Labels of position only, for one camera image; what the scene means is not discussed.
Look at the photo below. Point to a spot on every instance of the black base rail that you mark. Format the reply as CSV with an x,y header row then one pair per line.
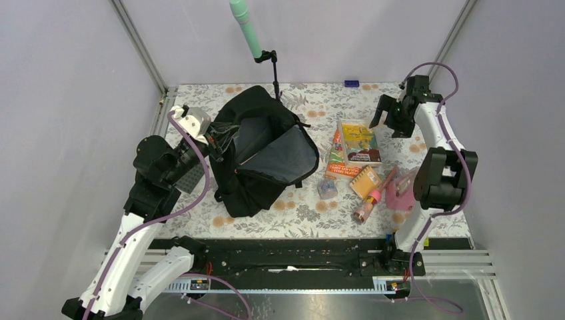
x,y
355,257

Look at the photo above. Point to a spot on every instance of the black student backpack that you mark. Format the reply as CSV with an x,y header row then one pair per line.
x,y
270,151

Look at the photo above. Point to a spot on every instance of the pink pencil case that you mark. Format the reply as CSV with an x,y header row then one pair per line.
x,y
399,195

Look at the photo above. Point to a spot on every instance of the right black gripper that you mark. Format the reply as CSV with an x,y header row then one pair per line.
x,y
400,130

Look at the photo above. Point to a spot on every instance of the clear box of clips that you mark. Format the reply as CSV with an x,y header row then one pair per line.
x,y
327,189

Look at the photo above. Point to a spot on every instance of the grey building baseplate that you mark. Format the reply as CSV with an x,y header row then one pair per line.
x,y
190,179

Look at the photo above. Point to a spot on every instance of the yellow illustrated book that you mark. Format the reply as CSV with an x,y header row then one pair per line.
x,y
359,143

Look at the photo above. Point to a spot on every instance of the yellow spiral notepad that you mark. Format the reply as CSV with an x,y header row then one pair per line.
x,y
366,181

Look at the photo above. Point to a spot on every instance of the small blue block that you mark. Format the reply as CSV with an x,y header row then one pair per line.
x,y
351,83

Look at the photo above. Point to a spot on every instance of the orange illustrated book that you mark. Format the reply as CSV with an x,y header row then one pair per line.
x,y
336,167

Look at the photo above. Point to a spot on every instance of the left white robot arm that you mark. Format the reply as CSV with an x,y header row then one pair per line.
x,y
114,294

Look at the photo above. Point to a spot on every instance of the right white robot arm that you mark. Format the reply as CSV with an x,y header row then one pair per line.
x,y
442,184

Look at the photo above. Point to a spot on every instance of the orange pencil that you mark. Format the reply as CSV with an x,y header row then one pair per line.
x,y
388,179

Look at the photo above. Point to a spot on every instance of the floral table mat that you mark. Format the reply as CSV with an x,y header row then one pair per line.
x,y
301,213

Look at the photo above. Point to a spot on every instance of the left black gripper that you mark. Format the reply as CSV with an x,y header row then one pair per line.
x,y
218,137

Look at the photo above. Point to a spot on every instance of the pink glitter bottle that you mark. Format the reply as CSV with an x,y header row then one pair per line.
x,y
363,211

